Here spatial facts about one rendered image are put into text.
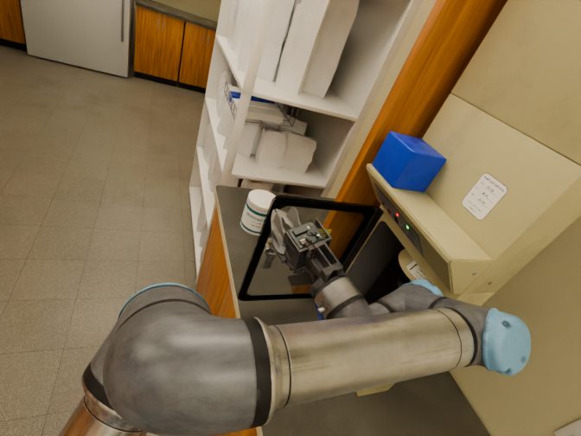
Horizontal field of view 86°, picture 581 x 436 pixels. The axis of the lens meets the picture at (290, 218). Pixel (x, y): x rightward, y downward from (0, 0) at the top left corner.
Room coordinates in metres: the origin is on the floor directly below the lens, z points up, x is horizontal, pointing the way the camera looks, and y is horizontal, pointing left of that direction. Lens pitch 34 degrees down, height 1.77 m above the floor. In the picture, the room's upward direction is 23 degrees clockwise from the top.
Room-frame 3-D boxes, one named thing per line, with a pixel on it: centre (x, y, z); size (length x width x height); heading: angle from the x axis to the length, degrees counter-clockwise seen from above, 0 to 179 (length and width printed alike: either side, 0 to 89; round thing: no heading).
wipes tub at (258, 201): (1.06, 0.13, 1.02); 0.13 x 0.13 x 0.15
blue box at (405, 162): (0.72, -0.20, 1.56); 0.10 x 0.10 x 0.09; 31
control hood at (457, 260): (0.63, -0.25, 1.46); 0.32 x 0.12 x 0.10; 31
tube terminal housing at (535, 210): (0.72, -0.41, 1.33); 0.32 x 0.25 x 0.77; 31
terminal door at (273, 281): (0.71, -0.08, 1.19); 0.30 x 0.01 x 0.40; 120
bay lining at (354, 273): (0.72, -0.40, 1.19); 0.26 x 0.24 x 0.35; 31
